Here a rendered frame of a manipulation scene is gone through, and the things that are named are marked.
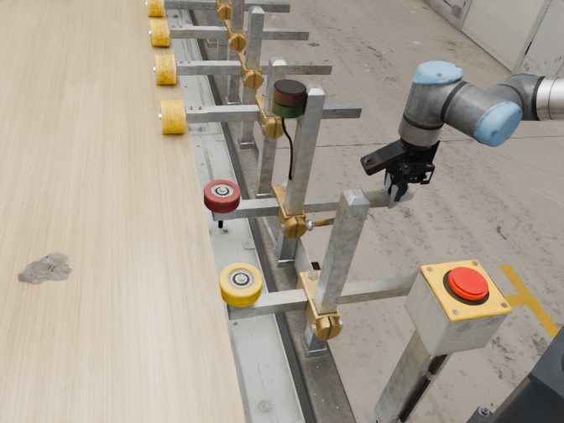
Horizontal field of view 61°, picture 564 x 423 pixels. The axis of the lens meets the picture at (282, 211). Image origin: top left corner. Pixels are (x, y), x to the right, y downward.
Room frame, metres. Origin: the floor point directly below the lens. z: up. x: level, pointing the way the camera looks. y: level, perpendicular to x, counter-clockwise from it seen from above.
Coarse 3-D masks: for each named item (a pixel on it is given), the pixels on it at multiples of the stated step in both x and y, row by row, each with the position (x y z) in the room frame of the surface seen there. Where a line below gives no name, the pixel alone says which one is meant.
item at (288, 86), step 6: (276, 84) 0.80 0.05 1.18; (282, 84) 0.81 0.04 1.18; (288, 84) 0.81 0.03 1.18; (294, 84) 0.82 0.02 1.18; (300, 84) 0.82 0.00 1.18; (282, 90) 0.79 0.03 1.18; (288, 90) 0.79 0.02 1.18; (294, 90) 0.79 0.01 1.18; (300, 90) 0.80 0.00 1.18; (276, 102) 0.78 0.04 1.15; (282, 120) 0.80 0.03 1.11; (300, 120) 0.80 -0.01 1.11; (282, 126) 0.80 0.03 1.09; (300, 126) 0.80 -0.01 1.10; (288, 138) 0.81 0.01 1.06
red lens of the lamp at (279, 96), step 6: (276, 90) 0.78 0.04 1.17; (276, 96) 0.78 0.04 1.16; (282, 96) 0.78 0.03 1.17; (288, 96) 0.77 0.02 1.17; (294, 96) 0.78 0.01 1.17; (300, 96) 0.78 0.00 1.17; (282, 102) 0.78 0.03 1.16; (288, 102) 0.77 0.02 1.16; (294, 102) 0.78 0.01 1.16; (300, 102) 0.79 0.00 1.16
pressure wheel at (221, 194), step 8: (208, 184) 0.82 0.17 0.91; (216, 184) 0.82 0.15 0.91; (224, 184) 0.83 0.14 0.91; (232, 184) 0.83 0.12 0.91; (208, 192) 0.79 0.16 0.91; (216, 192) 0.80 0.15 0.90; (224, 192) 0.80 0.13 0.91; (232, 192) 0.80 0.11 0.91; (240, 192) 0.81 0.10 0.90; (208, 200) 0.77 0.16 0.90; (216, 200) 0.77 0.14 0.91; (224, 200) 0.77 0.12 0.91; (232, 200) 0.78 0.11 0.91; (208, 208) 0.77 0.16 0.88; (216, 208) 0.77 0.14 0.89; (224, 208) 0.77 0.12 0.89; (232, 208) 0.78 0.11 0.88
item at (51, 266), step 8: (48, 256) 0.54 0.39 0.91; (56, 256) 0.55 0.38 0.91; (64, 256) 0.55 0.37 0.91; (32, 264) 0.52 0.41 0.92; (40, 264) 0.52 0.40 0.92; (48, 264) 0.52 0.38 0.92; (56, 264) 0.52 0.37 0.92; (64, 264) 0.53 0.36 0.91; (24, 272) 0.50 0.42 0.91; (32, 272) 0.51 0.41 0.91; (40, 272) 0.51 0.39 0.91; (48, 272) 0.51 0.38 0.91; (56, 272) 0.51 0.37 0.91; (64, 272) 0.52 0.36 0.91; (24, 280) 0.49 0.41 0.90; (32, 280) 0.49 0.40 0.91; (40, 280) 0.49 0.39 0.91; (56, 280) 0.50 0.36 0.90
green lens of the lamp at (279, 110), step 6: (276, 108) 0.78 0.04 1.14; (282, 108) 0.78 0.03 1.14; (288, 108) 0.77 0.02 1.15; (294, 108) 0.78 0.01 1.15; (300, 108) 0.79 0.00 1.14; (276, 114) 0.78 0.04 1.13; (282, 114) 0.78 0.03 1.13; (288, 114) 0.78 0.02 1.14; (294, 114) 0.78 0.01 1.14; (300, 114) 0.79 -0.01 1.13
